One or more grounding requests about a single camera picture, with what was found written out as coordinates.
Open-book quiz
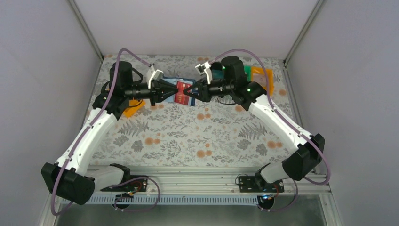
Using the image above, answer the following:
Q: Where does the blue leather card holder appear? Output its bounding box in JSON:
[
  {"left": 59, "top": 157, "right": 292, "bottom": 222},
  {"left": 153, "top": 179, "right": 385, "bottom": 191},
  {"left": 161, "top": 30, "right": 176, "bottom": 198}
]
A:
[{"left": 163, "top": 77, "right": 195, "bottom": 106}]

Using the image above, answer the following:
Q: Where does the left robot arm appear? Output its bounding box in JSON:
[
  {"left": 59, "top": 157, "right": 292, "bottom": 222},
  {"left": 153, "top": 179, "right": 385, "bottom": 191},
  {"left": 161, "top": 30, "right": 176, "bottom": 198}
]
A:
[{"left": 41, "top": 61, "right": 178, "bottom": 205}]

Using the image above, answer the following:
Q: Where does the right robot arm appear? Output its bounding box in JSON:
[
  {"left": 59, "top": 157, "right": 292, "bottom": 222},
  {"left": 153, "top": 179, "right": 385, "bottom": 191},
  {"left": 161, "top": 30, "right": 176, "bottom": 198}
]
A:
[{"left": 183, "top": 56, "right": 325, "bottom": 183}]

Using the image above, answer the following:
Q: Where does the teal card stack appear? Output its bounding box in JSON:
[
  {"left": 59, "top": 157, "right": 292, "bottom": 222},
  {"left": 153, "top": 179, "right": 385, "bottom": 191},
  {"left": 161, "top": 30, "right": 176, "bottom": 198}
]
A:
[{"left": 211, "top": 70, "right": 224, "bottom": 80}]

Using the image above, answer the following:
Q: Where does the pale card stack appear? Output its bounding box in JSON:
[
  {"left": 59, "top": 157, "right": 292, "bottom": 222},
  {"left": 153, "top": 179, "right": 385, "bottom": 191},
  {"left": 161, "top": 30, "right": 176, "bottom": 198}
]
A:
[{"left": 253, "top": 74, "right": 267, "bottom": 87}]

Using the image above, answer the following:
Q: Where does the orange bin left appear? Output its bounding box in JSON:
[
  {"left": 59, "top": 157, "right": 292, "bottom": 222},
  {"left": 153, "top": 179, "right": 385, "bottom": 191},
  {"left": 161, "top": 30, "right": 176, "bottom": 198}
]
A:
[{"left": 123, "top": 99, "right": 145, "bottom": 118}]

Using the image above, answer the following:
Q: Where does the orange bin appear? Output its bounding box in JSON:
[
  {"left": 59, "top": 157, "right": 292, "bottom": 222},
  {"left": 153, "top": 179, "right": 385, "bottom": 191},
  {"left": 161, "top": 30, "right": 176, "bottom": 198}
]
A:
[
  {"left": 250, "top": 66, "right": 274, "bottom": 96},
  {"left": 123, "top": 99, "right": 145, "bottom": 118}
]

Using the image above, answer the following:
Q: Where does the green bin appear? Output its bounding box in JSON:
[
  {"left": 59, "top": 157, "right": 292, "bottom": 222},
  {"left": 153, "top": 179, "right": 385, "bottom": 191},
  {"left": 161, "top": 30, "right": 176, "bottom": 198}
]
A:
[{"left": 244, "top": 65, "right": 252, "bottom": 81}]

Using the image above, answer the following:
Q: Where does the orange bin right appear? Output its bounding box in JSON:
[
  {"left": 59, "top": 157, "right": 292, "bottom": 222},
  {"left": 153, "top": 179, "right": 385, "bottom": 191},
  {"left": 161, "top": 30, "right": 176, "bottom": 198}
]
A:
[{"left": 250, "top": 66, "right": 274, "bottom": 96}]

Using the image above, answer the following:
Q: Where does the floral table mat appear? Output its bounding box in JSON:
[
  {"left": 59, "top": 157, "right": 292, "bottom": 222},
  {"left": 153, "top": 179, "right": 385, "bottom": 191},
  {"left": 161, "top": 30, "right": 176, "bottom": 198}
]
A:
[{"left": 90, "top": 55, "right": 294, "bottom": 167}]

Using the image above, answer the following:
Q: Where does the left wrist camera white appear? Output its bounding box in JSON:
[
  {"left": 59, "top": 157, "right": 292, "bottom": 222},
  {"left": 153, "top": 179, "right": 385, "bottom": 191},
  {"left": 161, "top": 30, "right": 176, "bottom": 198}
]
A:
[{"left": 146, "top": 64, "right": 164, "bottom": 89}]

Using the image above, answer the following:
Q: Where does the aluminium mounting rail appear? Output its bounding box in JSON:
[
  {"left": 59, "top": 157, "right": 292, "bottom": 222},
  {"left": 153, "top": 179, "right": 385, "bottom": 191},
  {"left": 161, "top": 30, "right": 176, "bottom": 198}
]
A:
[{"left": 51, "top": 165, "right": 332, "bottom": 195}]

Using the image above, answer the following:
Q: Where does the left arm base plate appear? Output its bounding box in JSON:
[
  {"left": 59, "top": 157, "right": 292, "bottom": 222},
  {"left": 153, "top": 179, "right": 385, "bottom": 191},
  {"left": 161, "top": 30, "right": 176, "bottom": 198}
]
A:
[{"left": 101, "top": 175, "right": 148, "bottom": 193}]

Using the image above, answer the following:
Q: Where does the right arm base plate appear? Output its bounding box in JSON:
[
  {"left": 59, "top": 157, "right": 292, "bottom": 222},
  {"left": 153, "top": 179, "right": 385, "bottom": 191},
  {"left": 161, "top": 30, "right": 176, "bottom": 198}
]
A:
[{"left": 236, "top": 176, "right": 285, "bottom": 193}]

